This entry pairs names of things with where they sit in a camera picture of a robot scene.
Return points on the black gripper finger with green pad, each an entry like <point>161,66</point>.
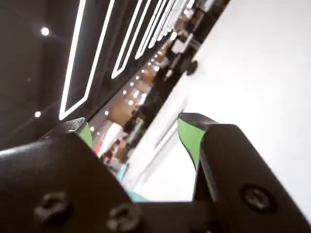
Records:
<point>238,170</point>
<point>48,174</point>

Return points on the black clamp knob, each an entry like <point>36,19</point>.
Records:
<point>192,67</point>

